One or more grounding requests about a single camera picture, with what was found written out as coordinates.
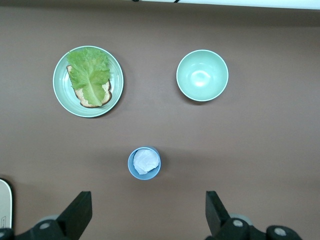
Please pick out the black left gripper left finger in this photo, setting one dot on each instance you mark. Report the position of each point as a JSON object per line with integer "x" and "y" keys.
{"x": 72, "y": 220}

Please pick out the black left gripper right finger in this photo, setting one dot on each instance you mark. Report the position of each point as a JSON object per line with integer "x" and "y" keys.
{"x": 220, "y": 225}

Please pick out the pale green plate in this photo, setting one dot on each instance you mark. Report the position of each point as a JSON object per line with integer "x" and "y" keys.
{"x": 62, "y": 82}

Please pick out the blue plastic cup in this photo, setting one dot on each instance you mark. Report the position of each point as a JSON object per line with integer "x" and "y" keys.
{"x": 141, "y": 176}

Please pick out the toasted bread slice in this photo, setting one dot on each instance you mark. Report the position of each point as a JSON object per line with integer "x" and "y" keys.
{"x": 107, "y": 91}

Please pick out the white food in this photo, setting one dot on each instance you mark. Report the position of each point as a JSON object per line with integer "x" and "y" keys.
{"x": 146, "y": 161}

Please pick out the green lettuce leaf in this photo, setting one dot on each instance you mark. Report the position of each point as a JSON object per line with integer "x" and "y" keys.
{"x": 87, "y": 70}

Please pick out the pale green bowl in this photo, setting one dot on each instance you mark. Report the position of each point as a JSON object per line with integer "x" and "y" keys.
{"x": 202, "y": 75}

